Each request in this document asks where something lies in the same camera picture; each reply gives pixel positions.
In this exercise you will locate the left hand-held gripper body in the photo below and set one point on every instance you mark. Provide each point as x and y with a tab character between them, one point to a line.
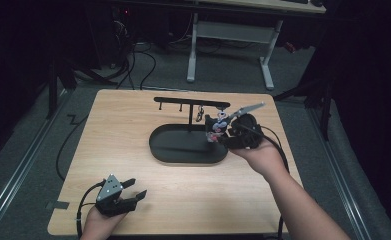
111	200

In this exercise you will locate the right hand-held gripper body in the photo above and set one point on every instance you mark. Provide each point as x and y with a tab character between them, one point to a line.
246	133

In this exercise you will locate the black hook rack with tray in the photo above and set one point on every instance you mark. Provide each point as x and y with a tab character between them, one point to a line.
183	145

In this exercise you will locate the person's left hand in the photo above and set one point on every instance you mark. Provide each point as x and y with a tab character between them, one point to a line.
98	226

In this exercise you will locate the person's right hand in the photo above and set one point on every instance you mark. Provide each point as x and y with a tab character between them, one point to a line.
264	160

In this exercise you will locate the grey tape strip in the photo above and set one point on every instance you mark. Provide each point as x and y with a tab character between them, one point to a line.
58	205

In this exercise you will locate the black metal stand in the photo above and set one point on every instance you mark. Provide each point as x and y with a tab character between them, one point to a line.
324	110
54	86

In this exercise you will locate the white-framed desk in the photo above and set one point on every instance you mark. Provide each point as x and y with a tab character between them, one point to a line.
236	31

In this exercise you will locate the small red object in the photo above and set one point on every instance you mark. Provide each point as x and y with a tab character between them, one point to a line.
290	47

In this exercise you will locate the metal floor rail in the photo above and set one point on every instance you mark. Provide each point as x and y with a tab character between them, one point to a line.
19	170
341	176

